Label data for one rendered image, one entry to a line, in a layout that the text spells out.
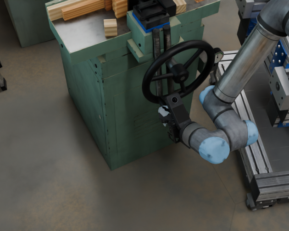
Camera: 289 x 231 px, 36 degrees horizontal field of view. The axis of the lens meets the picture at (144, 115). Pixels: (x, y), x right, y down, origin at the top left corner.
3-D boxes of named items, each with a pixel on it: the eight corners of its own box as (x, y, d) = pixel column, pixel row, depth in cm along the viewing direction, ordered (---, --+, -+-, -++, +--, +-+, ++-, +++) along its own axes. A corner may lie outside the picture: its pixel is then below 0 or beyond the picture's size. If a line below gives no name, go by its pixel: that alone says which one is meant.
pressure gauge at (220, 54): (209, 68, 181) (212, 54, 175) (204, 62, 183) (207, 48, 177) (222, 63, 183) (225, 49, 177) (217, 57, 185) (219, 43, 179)
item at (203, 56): (202, 76, 188) (204, 63, 182) (187, 57, 195) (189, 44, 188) (218, 69, 191) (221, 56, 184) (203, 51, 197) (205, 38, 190)
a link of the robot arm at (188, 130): (186, 133, 130) (209, 122, 132) (178, 127, 134) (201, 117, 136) (190, 153, 133) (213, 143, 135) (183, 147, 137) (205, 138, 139)
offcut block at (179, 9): (185, 11, 159) (186, 3, 156) (175, 13, 158) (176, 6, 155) (180, 3, 161) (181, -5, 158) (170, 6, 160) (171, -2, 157)
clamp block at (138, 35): (143, 56, 150) (143, 36, 142) (125, 31, 156) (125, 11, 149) (180, 42, 154) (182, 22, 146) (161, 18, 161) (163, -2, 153)
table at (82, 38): (81, 85, 145) (80, 73, 141) (49, 28, 161) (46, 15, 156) (233, 28, 163) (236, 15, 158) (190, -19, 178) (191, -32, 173)
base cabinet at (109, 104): (110, 172, 221) (101, 81, 164) (67, 92, 251) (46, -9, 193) (186, 138, 234) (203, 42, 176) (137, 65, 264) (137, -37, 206)
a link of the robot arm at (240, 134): (243, 105, 134) (213, 114, 130) (263, 133, 128) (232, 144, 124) (236, 120, 140) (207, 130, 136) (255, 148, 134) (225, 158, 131)
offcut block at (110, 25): (116, 28, 153) (115, 18, 150) (117, 35, 151) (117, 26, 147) (104, 29, 153) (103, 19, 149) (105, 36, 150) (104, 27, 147)
